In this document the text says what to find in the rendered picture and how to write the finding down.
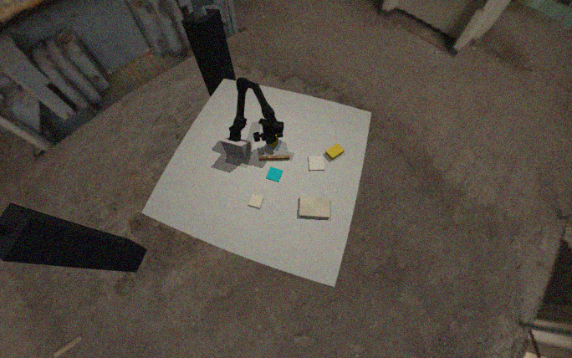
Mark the yellow block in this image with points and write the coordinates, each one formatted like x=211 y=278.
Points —
x=334 y=151

